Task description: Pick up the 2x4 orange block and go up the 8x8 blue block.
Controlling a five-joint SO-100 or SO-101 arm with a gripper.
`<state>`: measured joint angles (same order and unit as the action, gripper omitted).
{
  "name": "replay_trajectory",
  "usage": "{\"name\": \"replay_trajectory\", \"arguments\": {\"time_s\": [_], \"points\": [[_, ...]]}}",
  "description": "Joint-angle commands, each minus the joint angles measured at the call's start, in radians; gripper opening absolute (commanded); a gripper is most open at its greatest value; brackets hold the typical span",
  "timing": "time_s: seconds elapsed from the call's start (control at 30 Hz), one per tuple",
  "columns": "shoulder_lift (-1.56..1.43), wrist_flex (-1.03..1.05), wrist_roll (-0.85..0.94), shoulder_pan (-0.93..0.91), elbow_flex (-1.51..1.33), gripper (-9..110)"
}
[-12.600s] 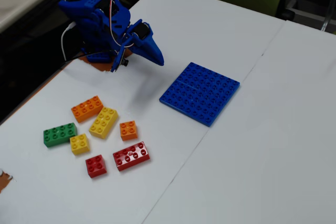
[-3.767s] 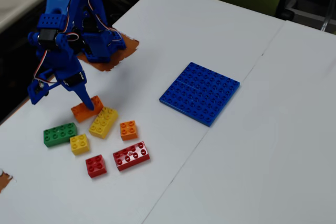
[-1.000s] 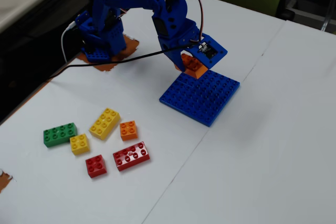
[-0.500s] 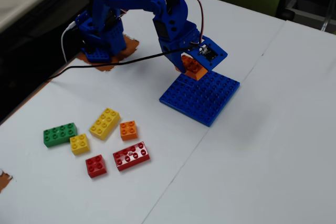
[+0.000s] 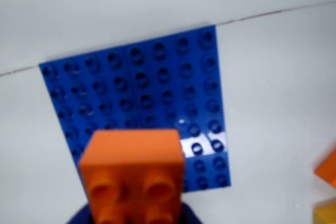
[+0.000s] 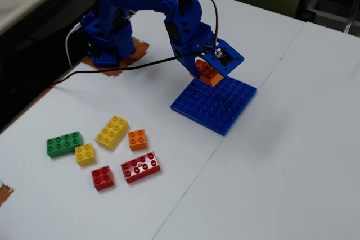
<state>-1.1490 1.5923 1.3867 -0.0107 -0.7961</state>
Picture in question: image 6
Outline orange 2x2 block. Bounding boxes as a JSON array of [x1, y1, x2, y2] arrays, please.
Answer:
[[128, 129, 149, 151]]

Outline red 2x2 block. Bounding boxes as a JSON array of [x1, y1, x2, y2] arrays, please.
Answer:
[[91, 165, 115, 191]]

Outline red 2x4 block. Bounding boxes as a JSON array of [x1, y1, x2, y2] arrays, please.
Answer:
[[120, 151, 161, 184]]

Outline yellow 2x4 block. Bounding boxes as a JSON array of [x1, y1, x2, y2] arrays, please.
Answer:
[[95, 115, 129, 151]]

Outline green 2x4 block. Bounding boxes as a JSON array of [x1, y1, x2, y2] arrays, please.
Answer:
[[46, 131, 84, 159]]

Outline red black servo wire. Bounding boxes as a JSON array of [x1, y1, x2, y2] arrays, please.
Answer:
[[193, 0, 223, 55]]

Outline black camera cable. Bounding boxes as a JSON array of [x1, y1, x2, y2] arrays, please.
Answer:
[[52, 49, 219, 86]]

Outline blue 8x8 baseplate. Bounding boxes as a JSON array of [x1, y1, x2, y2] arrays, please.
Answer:
[[170, 75, 258, 137]]

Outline yellow 2x2 block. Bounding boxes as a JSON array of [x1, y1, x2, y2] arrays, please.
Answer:
[[74, 143, 97, 167]]

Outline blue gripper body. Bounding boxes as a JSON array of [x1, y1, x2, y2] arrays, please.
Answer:
[[164, 15, 218, 57]]

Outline orange 2x4 block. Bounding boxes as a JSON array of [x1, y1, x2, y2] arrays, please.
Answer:
[[190, 58, 225, 88]]

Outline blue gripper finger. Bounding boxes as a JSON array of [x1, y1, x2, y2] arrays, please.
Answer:
[[174, 53, 202, 80]]

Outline white power cable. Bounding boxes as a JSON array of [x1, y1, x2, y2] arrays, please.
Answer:
[[65, 22, 86, 67]]

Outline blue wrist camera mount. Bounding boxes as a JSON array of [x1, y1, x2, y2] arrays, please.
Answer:
[[201, 38, 245, 77]]

